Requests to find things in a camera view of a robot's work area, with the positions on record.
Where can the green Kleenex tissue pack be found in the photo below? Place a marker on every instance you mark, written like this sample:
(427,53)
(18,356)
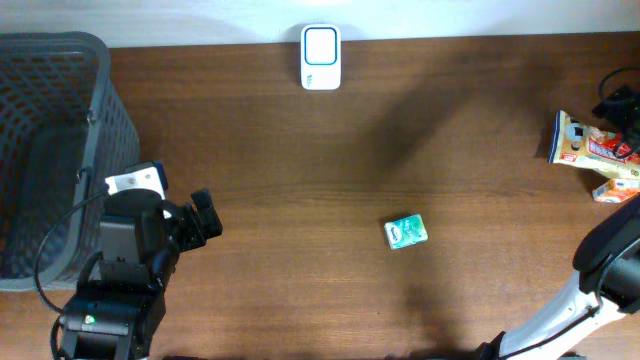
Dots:
(405,232)

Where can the red snack bag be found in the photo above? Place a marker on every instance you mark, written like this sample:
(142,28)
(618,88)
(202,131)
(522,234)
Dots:
(615,147)

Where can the grey plastic mesh basket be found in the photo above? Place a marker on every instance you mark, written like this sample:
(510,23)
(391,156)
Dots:
(64,129)

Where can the white barcode scanner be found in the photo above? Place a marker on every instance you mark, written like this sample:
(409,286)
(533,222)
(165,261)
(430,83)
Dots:
(320,57)

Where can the cream rice cracker bag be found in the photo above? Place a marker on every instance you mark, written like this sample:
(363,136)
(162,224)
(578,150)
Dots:
(575,144)

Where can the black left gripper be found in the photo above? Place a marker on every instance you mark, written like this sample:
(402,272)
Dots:
(195,223)

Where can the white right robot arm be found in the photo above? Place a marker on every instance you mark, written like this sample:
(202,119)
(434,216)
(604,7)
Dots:
(604,285)

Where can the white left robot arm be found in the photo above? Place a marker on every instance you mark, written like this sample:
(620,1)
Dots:
(119,300)

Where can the orange Kleenex tissue pack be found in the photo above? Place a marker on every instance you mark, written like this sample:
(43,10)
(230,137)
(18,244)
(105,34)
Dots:
(616,191)

